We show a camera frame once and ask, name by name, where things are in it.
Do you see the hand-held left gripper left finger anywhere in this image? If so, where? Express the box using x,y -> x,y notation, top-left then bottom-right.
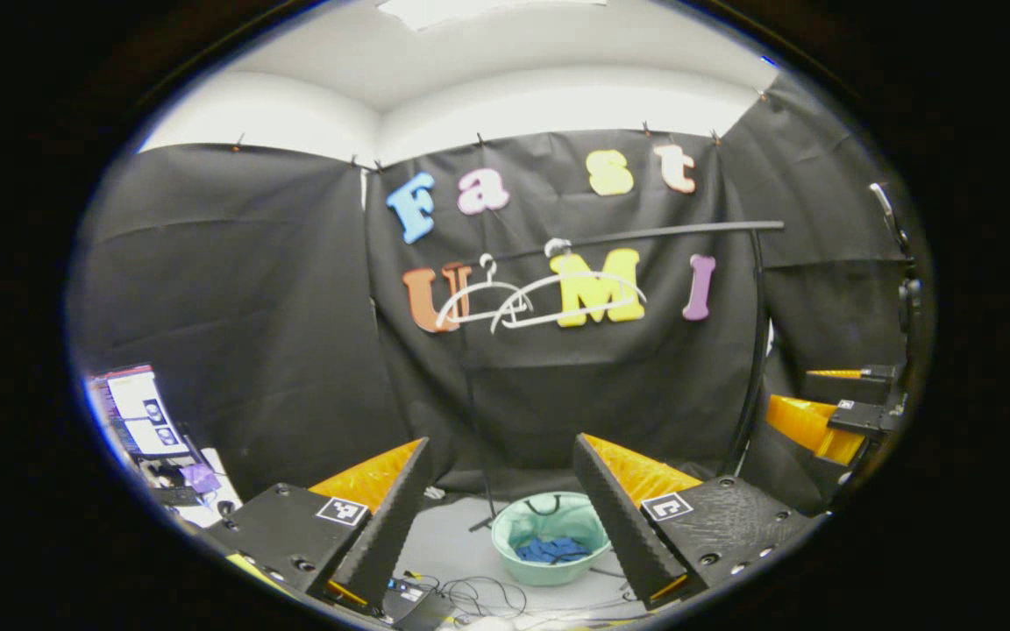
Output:
203,436 -> 434,614

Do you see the black backdrop cloth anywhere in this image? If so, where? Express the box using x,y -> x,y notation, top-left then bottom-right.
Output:
71,74 -> 918,505

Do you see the purple object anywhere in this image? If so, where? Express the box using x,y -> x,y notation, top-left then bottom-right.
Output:
179,463 -> 222,494

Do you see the green laundry hamper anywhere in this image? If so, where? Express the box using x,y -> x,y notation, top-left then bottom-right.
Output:
491,491 -> 613,588

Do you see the black metal stand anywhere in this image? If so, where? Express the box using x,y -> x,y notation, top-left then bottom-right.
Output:
869,181 -> 925,369

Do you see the tangle of black cables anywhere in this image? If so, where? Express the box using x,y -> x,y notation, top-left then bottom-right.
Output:
417,574 -> 530,621

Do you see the white plastic hanger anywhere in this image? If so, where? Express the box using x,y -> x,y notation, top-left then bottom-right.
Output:
435,254 -> 534,332

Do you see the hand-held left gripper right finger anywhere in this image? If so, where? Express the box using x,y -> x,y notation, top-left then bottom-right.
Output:
572,433 -> 826,613

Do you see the black clothes rack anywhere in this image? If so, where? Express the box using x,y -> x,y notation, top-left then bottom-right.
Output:
461,219 -> 786,534

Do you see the large ceiling light panel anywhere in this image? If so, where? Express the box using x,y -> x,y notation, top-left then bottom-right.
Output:
378,0 -> 608,32

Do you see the computer monitor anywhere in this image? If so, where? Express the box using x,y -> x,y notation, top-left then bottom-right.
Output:
86,365 -> 190,458

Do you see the white hanger with taped hook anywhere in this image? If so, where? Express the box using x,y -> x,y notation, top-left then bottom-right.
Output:
489,238 -> 649,336

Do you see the blue corduroy jacket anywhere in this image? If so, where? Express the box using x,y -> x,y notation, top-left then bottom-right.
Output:
514,536 -> 592,564

